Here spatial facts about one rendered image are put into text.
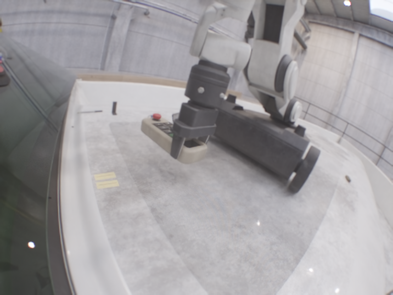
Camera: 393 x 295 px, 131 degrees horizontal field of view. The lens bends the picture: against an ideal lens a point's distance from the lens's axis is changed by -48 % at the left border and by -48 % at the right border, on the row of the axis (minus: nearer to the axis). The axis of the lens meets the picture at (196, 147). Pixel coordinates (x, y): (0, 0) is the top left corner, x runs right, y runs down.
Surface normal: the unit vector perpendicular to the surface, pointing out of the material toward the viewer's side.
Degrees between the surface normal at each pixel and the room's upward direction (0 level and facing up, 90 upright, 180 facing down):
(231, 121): 90
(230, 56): 90
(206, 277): 0
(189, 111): 90
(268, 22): 112
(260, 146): 90
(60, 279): 26
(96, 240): 34
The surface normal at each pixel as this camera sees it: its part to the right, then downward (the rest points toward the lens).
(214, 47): 0.06, 0.44
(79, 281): 0.58, -0.80
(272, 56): -0.70, 0.27
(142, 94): 0.49, 0.49
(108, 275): -0.24, -0.67
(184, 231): 0.26, -0.87
